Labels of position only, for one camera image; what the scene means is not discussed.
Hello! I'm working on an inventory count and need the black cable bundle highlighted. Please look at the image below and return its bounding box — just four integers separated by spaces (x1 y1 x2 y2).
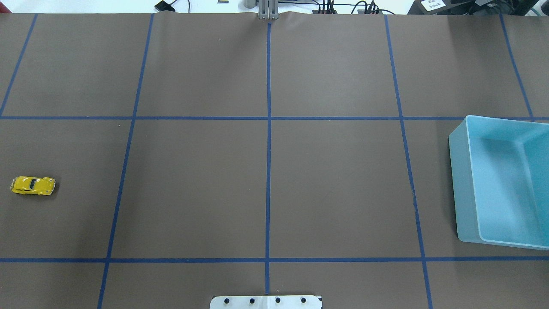
312 0 396 15

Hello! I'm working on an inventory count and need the light blue plastic bin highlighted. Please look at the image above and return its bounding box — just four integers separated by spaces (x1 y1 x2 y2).
448 115 549 251

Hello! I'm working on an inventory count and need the white label card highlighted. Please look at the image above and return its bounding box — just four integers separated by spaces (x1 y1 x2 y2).
420 0 446 12

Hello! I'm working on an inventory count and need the grey aluminium frame post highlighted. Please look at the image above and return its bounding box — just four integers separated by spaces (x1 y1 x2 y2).
257 0 280 20

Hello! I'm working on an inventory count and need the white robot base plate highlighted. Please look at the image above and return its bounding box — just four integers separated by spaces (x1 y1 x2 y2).
209 295 323 309

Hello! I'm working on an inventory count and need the yellow beetle toy car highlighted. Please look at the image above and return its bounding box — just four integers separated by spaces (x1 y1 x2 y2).
10 176 56 196

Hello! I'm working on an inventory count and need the black small device on desk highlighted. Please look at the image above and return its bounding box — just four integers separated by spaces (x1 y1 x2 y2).
154 0 177 12

